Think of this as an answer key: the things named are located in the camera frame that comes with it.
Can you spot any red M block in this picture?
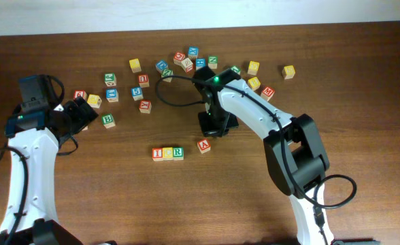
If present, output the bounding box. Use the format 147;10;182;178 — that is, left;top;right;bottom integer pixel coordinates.
261;86;275;101

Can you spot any green B block right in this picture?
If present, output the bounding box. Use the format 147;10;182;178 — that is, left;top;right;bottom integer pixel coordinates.
101;114;116;129

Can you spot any green Z block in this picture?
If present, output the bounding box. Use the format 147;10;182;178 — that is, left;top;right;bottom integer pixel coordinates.
161;69;173;82

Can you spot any red 6 block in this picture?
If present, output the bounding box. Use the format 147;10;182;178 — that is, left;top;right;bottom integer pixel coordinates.
73;90;88;100

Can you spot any red U block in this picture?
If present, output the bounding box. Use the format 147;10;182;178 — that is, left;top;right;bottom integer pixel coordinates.
138;74;150;88

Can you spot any yellow block far right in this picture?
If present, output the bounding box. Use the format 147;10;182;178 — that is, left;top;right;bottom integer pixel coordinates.
282;65;296;80

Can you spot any red I block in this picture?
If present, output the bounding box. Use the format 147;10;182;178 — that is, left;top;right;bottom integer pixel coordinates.
152;148;163;161

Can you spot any green J block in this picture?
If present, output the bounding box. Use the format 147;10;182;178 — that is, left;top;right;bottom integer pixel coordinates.
104;73;116;87

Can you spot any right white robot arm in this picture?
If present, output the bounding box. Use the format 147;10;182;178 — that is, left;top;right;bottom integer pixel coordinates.
193;67;334;244

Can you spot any green N block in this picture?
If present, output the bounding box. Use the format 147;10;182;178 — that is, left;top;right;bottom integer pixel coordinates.
207;56;218;69

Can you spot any blue H block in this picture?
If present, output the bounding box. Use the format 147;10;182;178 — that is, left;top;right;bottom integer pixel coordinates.
195;59;206;70

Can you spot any blue I block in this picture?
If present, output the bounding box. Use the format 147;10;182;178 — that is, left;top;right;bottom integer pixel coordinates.
105;88;119;103

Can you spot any red and wood block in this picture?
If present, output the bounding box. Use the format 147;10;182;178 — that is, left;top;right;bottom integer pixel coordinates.
181;58;193;73

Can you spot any yellow C block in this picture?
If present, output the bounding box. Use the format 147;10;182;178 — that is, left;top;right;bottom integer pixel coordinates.
163;147;173;161

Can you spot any red K block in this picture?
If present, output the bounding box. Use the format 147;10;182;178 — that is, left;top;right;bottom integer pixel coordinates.
139;99;152;114

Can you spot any green V block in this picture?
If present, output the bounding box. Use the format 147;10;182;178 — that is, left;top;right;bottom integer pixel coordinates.
231;65;241;75

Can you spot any yellow block upper right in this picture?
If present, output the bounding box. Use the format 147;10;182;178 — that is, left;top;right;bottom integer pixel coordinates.
247;61;260;76

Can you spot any green R block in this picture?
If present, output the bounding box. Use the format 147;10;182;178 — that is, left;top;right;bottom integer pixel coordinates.
173;147;184;161

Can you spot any blue 5 block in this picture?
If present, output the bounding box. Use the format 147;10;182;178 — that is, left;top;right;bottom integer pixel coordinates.
131;87;144;101

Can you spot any red C block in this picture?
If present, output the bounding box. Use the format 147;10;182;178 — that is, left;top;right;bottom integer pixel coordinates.
173;52;186;66

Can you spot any red A block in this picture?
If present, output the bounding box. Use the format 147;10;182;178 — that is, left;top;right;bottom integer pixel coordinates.
197;139;211;154

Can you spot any yellow block upper left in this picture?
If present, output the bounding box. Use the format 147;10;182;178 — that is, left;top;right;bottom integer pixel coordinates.
129;59;141;73

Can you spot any blue X block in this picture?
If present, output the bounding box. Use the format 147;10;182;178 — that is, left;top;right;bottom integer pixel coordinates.
188;46;199;59

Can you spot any yellow block centre right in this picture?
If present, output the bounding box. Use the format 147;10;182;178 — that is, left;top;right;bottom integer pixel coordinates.
247;77;261;91

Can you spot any blue D block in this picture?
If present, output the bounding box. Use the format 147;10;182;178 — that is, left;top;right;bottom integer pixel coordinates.
155;60;168;74

